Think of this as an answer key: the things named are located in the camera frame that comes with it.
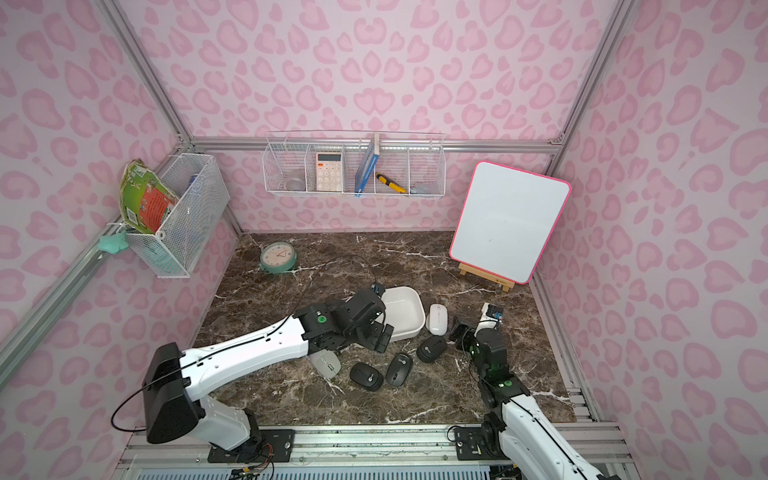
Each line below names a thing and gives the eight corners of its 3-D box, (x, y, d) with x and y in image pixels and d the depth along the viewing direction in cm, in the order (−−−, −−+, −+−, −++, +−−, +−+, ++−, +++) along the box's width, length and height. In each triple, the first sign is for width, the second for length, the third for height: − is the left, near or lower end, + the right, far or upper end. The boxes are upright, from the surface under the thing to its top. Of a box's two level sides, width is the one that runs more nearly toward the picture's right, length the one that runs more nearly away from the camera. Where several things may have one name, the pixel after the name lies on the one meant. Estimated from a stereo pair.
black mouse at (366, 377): (347, 382, 85) (345, 378, 83) (356, 363, 89) (355, 359, 86) (379, 396, 83) (378, 393, 80) (387, 375, 86) (387, 372, 84)
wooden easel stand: (456, 274, 109) (458, 265, 105) (458, 270, 110) (460, 261, 106) (508, 296, 103) (513, 287, 99) (510, 291, 104) (515, 283, 100)
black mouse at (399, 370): (382, 381, 85) (381, 378, 83) (394, 352, 91) (394, 349, 89) (404, 391, 83) (405, 388, 81) (416, 361, 89) (416, 358, 87)
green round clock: (258, 272, 111) (255, 266, 108) (267, 248, 118) (264, 242, 115) (293, 272, 111) (290, 266, 108) (300, 248, 118) (297, 242, 115)
